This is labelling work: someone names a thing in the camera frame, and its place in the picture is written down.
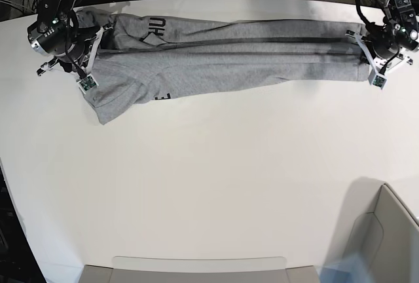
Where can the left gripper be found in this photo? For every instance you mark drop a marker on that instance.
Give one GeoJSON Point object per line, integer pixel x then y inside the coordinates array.
{"type": "Point", "coordinates": [383, 42]}

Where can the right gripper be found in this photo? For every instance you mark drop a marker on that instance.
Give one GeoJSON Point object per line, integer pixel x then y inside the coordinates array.
{"type": "Point", "coordinates": [71, 47]}

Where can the grey T-shirt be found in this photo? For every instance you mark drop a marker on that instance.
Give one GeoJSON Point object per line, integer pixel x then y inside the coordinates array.
{"type": "Point", "coordinates": [146, 58]}

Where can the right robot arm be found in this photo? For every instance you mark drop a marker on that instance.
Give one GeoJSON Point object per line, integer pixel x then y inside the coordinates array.
{"type": "Point", "coordinates": [49, 11]}

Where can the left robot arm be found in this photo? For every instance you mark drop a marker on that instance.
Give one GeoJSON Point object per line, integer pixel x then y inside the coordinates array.
{"type": "Point", "coordinates": [397, 13]}

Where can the grey box right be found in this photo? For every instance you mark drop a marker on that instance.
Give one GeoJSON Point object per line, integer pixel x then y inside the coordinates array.
{"type": "Point", "coordinates": [383, 244]}

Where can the grey bin front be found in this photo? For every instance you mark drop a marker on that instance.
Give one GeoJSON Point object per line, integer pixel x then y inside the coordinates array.
{"type": "Point", "coordinates": [140, 269]}

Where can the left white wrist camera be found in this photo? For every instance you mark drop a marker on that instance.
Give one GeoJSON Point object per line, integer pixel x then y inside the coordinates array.
{"type": "Point", "coordinates": [380, 67]}

